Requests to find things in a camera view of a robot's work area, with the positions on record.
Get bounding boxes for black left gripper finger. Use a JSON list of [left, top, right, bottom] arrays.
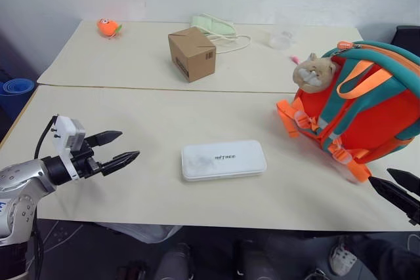
[[99, 150, 141, 177], [85, 130, 124, 148]]

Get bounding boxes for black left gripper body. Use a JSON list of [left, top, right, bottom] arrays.
[[70, 138, 103, 179]]

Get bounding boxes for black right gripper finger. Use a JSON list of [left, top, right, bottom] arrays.
[[386, 168, 420, 197], [367, 175, 420, 227]]

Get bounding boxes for orange and teal backpack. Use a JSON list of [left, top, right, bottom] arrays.
[[276, 40, 420, 184]]

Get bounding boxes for white rectangular case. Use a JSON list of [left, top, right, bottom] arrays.
[[180, 139, 268, 183]]

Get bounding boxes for white plastic bag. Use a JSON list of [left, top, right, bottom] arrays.
[[94, 222, 182, 245]]

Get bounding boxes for white sneaker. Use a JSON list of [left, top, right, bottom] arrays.
[[329, 236, 358, 277]]

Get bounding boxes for blue rolled mat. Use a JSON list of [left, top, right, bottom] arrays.
[[0, 77, 36, 121]]

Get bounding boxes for orange plush toy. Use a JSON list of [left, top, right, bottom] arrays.
[[96, 18, 123, 39]]

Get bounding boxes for dark rounded shape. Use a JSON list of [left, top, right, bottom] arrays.
[[153, 243, 195, 280]]

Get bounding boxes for brown cardboard box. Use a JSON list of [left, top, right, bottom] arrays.
[[167, 26, 217, 83]]

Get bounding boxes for black chair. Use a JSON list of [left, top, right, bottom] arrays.
[[389, 25, 420, 56]]

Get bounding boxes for beige hamster plush toy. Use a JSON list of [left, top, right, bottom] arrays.
[[292, 52, 337, 94]]

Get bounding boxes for green face mask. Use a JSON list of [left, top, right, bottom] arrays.
[[189, 13, 252, 54]]

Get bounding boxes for clear plastic cup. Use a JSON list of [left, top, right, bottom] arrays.
[[263, 30, 297, 50]]

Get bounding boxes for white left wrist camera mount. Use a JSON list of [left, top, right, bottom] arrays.
[[51, 114, 87, 182]]

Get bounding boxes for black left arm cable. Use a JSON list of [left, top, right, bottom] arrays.
[[33, 115, 59, 160]]

